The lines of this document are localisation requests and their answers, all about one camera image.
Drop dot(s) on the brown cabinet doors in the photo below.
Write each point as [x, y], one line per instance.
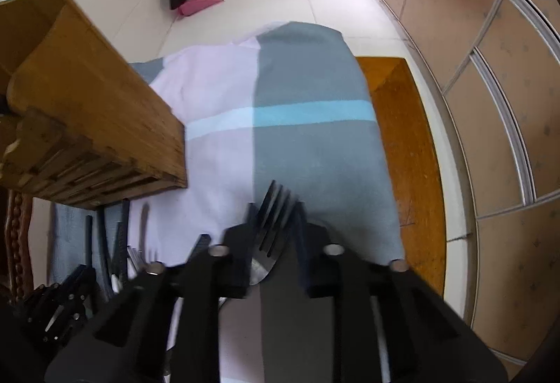
[503, 147]

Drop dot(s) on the silver metal fork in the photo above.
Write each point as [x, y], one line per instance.
[272, 230]

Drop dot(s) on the wooden utensil holder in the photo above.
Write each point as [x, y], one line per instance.
[87, 103]

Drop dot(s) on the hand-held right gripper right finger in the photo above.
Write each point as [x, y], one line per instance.
[316, 267]

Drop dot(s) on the grey and white striped cloth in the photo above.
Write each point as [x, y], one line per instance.
[284, 147]

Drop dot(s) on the pile of black cutlery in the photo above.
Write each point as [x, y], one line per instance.
[65, 300]

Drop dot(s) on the carved wooden chair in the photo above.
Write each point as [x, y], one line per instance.
[19, 234]

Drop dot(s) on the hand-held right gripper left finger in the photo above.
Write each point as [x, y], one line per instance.
[238, 267]

